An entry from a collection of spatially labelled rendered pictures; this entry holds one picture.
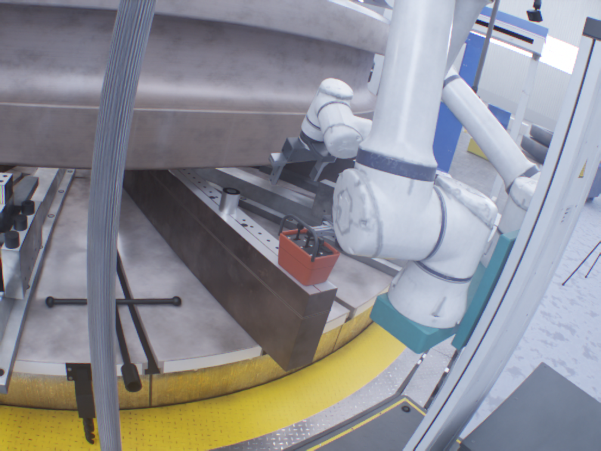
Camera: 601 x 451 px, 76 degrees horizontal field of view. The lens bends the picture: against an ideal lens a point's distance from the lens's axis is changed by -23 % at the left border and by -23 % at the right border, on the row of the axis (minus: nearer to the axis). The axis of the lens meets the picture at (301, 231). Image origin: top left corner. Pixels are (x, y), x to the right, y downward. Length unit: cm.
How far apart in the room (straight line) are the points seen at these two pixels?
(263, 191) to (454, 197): 233
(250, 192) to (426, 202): 240
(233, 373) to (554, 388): 134
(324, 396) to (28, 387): 138
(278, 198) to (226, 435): 168
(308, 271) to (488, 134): 78
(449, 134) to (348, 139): 568
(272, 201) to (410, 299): 221
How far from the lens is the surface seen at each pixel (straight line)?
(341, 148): 112
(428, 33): 86
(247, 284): 197
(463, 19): 104
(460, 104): 165
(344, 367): 253
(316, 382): 238
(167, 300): 209
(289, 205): 307
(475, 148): 1034
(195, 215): 227
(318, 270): 170
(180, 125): 199
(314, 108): 123
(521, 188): 137
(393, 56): 86
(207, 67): 212
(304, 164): 391
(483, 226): 95
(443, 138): 678
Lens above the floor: 155
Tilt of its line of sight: 24 degrees down
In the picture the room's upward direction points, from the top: 15 degrees clockwise
